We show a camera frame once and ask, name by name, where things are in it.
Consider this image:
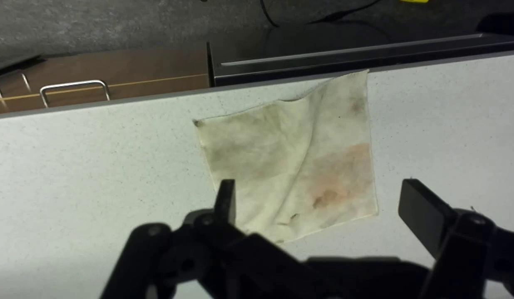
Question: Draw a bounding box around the stained cream cloth towel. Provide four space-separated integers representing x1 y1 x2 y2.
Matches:
191 67 381 245

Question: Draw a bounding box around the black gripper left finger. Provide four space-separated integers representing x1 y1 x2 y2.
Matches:
98 177 253 299

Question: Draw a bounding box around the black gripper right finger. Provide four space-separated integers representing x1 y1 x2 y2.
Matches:
397 177 514 299

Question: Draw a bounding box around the brown wooden drawer front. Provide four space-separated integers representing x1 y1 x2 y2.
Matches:
0 41 211 116

